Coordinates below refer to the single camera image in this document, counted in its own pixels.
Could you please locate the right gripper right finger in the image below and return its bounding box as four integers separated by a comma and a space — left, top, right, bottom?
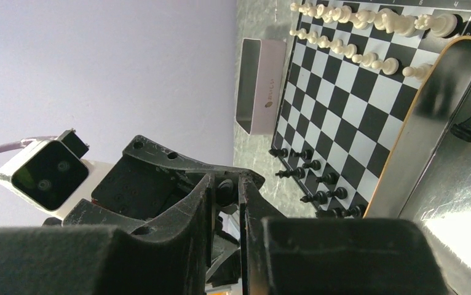
238, 177, 449, 294

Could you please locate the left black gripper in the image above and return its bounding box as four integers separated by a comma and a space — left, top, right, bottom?
42, 135, 267, 286

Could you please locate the black chess piece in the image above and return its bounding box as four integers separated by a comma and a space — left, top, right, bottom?
216, 179, 236, 207

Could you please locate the black and white chessboard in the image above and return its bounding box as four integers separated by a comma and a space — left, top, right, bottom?
271, 1, 471, 217

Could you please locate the black piece corner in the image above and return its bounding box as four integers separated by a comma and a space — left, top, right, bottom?
315, 208, 342, 218
268, 147, 290, 158

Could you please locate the black rook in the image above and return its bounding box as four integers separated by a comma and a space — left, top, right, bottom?
299, 191, 328, 205

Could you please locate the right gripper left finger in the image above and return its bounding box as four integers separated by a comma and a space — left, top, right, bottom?
0, 174, 215, 294

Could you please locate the white corner rook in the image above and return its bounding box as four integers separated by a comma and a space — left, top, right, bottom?
414, 14, 458, 38

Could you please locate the white pawn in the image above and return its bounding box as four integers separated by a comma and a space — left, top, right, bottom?
370, 58, 400, 76
351, 52, 378, 68
402, 63, 432, 81

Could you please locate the white knight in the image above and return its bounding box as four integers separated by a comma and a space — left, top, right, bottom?
374, 9, 416, 37

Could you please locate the silver tin box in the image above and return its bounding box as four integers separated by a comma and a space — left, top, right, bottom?
235, 38, 286, 135

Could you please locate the black pawn second row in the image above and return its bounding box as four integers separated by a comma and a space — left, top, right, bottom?
290, 149, 313, 160
327, 187, 348, 200
315, 172, 339, 185
301, 160, 322, 171

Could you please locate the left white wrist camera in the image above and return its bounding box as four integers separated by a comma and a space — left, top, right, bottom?
0, 129, 113, 219

